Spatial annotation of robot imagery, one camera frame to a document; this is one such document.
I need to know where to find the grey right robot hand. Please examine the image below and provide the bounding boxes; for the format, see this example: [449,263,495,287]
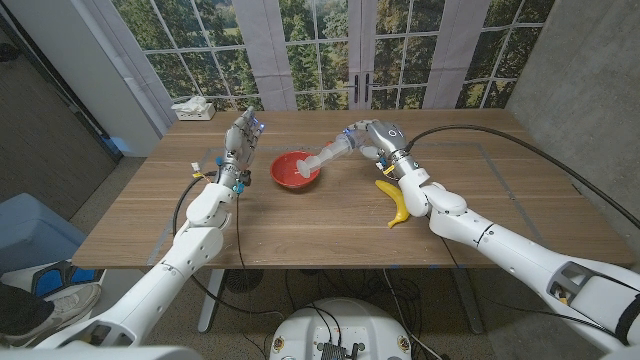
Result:
[348,118,431,187]

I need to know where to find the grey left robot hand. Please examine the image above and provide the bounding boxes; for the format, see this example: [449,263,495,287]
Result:
[213,106,266,194]

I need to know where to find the large clear plastic syringe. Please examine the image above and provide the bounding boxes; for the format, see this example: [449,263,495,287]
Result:
[295,130,369,180]

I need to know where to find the red bowl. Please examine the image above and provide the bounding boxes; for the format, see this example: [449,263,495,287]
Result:
[269,150,322,190]

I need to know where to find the yellow toy banana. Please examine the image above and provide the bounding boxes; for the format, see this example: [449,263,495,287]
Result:
[374,179,411,230]

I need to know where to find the white box with tissue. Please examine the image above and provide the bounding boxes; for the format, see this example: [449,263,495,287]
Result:
[170,95,217,122]

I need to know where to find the printed window backdrop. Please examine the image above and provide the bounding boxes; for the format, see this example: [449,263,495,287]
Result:
[82,0,556,136]

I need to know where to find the wooden table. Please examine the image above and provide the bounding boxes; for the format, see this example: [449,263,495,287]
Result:
[72,108,637,271]

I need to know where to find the black round fan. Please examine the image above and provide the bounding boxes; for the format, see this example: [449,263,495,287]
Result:
[223,268,265,294]

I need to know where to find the white table leg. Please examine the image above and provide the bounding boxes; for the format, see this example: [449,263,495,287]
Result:
[197,268,226,334]

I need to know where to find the grey table leg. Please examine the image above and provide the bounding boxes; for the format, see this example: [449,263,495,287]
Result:
[452,267,486,335]

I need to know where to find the white robot torso base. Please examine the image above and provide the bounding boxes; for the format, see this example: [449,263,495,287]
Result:
[268,297,414,360]

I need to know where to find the dark brown door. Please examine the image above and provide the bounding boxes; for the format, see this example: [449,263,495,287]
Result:
[0,9,124,221]

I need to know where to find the blue-grey plastic bin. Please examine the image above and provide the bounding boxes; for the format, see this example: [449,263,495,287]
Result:
[0,192,87,275]

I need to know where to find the black and blue pad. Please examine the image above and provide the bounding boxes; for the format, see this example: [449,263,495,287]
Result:
[30,259,105,299]

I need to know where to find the grey sneaker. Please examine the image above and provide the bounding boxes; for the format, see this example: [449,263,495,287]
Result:
[0,282,103,348]

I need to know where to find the white robot chest edge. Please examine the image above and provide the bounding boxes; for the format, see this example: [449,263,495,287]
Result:
[0,346,204,360]

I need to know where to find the black trouser leg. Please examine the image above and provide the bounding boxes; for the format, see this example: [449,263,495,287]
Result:
[0,283,54,335]

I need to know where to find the thin black left wrist wire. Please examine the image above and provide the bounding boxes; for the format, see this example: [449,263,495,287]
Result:
[233,192,249,274]

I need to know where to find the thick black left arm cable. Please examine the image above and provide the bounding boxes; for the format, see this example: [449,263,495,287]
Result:
[172,171,285,322]

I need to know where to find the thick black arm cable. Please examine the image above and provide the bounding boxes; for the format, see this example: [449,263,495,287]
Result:
[404,123,640,231]
[172,171,285,322]

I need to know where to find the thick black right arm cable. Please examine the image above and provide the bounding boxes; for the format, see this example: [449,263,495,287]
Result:
[404,123,640,231]

